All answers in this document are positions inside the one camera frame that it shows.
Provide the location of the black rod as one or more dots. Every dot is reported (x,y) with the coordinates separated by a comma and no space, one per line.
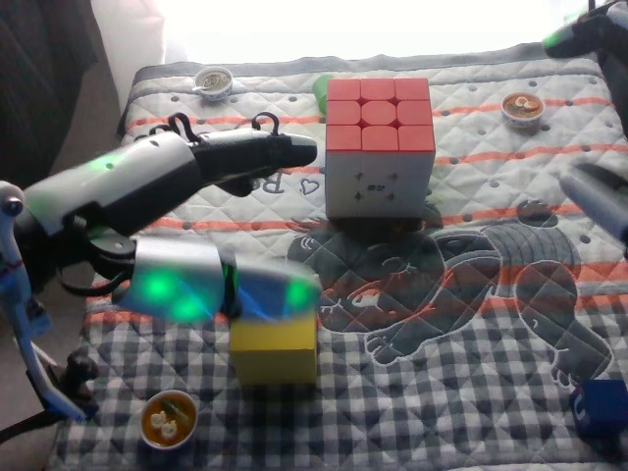
(22,428)

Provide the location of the toy noodle bowl with egg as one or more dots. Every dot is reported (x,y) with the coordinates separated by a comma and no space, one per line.
(522,110)

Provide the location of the blue block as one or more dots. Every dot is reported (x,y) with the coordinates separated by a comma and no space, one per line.
(603,409)

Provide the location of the Rubik's cube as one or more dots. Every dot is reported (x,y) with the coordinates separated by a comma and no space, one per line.
(378,147)

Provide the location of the orange toy soup bowl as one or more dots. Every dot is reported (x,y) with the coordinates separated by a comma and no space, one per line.
(169,419)

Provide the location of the white blue toy teacup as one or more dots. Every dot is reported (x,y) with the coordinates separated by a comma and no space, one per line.
(212,84)

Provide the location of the yellow block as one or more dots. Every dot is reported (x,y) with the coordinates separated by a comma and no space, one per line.
(275,353)

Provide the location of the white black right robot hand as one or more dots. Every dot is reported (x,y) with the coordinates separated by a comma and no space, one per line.
(601,201)

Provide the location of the grey quilt with printed bear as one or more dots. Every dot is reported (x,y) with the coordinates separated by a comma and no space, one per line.
(441,343)

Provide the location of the dark fabric drape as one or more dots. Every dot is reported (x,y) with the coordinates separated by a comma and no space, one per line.
(39,73)

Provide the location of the green toy cup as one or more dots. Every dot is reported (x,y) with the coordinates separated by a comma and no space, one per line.
(320,95)

